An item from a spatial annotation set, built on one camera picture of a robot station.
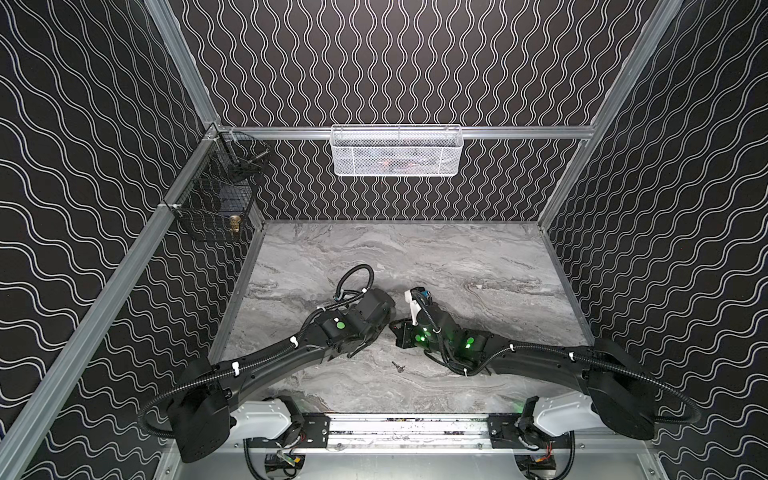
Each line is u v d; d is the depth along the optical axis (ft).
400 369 2.79
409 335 2.31
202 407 1.30
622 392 1.40
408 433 2.50
